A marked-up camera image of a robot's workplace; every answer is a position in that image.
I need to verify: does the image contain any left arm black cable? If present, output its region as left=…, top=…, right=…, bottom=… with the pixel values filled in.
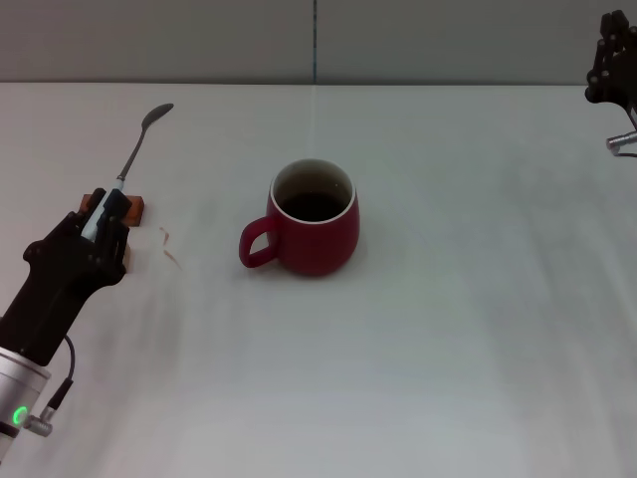
left=62, top=334, right=77, bottom=394

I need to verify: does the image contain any dark coffee liquid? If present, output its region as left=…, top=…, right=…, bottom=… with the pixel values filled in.
left=281, top=191, right=349, bottom=223

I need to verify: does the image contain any red ceramic cup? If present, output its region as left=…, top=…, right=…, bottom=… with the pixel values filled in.
left=238, top=157, right=361, bottom=278

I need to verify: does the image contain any right arm silver cable plug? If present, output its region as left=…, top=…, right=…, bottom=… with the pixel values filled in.
left=605, top=129, right=637, bottom=153

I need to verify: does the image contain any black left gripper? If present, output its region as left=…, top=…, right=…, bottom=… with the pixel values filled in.
left=0, top=187, right=133, bottom=367

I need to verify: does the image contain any blue handled metal spoon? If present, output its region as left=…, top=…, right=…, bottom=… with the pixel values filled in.
left=79, top=103, right=175, bottom=240

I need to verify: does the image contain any dark reddish wooden block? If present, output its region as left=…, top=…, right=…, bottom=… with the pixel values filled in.
left=81, top=192, right=145, bottom=228

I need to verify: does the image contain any arm silver cable plug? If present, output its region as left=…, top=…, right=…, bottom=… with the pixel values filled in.
left=605, top=129, right=637, bottom=153
left=24, top=377, right=75, bottom=437

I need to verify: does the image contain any left arm silver cable plug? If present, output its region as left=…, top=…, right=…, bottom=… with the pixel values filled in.
left=24, top=377, right=75, bottom=437

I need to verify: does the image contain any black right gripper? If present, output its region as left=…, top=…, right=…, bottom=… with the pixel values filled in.
left=585, top=9, right=637, bottom=125

